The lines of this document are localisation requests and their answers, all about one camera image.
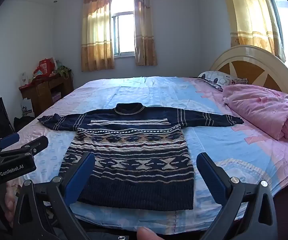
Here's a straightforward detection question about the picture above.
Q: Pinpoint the small window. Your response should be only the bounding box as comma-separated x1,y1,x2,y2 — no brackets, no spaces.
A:
110,0,136,57

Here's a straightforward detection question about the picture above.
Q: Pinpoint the navy patterned knit sweater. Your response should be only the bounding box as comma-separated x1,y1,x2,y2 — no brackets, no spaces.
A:
37,102,244,210

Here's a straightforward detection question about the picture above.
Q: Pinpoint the orange patterned curtain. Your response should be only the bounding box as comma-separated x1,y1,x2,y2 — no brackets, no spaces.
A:
225,0,284,60
81,0,115,72
132,0,158,67

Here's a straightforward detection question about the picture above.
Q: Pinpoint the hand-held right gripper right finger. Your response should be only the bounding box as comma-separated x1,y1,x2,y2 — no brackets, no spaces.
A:
196,152,279,240

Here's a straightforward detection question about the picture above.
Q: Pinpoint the person's right hand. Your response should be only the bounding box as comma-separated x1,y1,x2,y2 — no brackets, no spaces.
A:
136,227,165,240

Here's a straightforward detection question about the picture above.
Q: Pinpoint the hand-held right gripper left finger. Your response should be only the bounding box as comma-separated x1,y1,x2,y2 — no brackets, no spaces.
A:
12,152,96,240

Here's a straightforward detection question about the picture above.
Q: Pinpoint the wooden desk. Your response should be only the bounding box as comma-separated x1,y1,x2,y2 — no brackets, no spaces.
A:
19,75,74,117

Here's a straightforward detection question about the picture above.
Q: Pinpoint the black bag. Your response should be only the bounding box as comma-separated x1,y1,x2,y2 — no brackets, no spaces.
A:
14,116,36,131

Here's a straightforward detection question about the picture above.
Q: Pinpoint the white paper bag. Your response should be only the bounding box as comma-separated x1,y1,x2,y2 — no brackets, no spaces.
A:
21,102,33,117

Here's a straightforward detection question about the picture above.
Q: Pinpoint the pink quilt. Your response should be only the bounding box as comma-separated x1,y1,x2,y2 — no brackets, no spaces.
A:
222,84,288,140

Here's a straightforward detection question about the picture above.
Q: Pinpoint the person's left hand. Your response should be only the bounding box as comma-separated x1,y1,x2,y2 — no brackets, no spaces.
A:
0,180,20,223

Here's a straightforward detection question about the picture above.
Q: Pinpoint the printed pillow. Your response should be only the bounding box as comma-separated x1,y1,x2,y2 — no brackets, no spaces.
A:
198,71,248,90

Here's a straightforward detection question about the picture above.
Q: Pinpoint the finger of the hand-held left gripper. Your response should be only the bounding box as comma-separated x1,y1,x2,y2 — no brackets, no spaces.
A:
0,135,49,159
0,132,20,151

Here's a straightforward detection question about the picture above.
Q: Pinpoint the cream and brown headboard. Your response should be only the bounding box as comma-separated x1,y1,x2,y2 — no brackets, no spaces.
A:
210,45,288,105

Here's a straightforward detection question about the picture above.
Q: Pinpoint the bed with pastel sheet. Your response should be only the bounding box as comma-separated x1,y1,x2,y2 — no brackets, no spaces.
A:
5,76,288,235

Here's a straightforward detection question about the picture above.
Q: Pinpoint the red gift bag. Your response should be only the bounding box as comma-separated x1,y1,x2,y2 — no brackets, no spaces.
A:
35,58,56,77

